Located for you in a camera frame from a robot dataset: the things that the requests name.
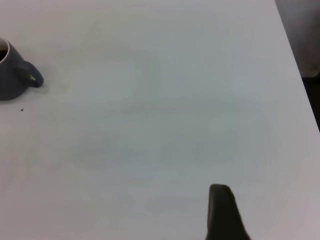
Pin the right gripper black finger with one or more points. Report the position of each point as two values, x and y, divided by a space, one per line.
222 217

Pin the dark grey ceramic mug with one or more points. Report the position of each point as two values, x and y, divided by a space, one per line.
11 80

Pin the dark coffee liquid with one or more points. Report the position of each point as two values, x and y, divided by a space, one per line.
2 54

